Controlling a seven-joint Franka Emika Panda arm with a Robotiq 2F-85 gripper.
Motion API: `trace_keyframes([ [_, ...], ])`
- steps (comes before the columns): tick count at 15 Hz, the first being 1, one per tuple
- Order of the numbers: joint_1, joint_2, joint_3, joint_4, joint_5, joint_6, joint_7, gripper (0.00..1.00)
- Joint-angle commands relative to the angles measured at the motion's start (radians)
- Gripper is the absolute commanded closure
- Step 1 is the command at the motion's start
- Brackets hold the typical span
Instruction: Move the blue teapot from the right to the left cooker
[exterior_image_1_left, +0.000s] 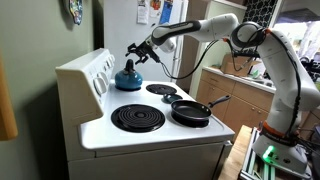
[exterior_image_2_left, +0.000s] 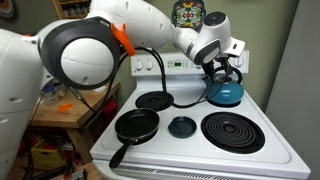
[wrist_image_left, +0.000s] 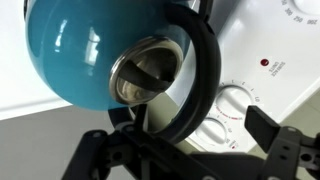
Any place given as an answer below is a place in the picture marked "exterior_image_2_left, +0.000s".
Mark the colourful decorative wall plate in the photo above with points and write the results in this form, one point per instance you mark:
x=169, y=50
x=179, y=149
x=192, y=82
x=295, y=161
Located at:
x=186, y=15

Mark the glass jar with blue lid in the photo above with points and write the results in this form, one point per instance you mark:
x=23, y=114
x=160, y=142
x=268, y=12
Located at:
x=50, y=96

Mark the small white dish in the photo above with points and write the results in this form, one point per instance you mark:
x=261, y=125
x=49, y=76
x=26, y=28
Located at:
x=100, y=89

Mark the small orange object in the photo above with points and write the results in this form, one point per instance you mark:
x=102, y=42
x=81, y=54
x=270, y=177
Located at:
x=65, y=108

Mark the wooden spice rack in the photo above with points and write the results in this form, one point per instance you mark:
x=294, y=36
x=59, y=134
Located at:
x=71, y=10

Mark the red container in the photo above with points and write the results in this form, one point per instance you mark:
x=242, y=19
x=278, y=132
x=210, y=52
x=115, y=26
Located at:
x=110, y=110

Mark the white electric stove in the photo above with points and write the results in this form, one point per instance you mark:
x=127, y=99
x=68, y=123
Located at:
x=200, y=156

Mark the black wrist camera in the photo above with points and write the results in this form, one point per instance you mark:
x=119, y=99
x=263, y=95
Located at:
x=208, y=70

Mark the yellow plastic crate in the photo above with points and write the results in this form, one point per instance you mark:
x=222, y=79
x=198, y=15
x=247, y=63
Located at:
x=46, y=156

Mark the white stove knob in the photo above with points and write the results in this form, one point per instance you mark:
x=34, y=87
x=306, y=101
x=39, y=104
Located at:
x=139, y=64
x=149, y=64
x=238, y=62

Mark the small dark blue dish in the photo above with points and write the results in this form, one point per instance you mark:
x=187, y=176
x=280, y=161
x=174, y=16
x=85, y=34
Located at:
x=182, y=127

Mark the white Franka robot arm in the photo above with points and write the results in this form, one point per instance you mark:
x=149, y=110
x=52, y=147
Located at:
x=133, y=20

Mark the black frying pan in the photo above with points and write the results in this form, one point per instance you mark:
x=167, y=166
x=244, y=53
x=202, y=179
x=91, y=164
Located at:
x=137, y=124

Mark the wooden butcher block table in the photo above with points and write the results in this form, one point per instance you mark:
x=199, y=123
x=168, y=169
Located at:
x=80, y=115

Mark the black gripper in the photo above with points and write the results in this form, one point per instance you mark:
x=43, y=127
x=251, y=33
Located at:
x=225, y=61

